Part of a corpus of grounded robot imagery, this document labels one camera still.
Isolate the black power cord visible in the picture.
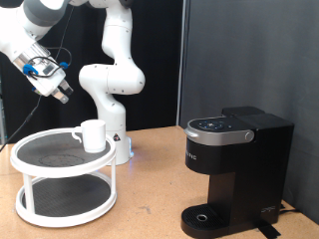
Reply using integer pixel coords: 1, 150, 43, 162
278, 203, 302, 215

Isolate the white ceramic mug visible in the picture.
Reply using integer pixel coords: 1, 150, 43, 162
71, 119, 108, 154

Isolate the black curtain backdrop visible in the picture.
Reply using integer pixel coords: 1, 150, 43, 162
0, 0, 184, 144

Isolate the blue cable clip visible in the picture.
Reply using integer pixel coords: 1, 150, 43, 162
22, 64, 39, 77

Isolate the black Keurig coffee machine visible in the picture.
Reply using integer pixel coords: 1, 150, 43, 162
180, 106, 295, 239

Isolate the grey metal frame pole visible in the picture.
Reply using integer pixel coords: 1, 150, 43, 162
175, 0, 190, 127

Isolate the white two-tier turntable stand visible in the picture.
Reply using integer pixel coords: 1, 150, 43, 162
9, 127, 119, 229

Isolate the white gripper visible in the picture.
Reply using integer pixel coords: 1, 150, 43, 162
27, 59, 75, 105

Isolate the black tape strip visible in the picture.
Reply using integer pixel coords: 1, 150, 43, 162
254, 218, 282, 239

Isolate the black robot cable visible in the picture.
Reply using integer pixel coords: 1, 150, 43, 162
0, 6, 75, 153

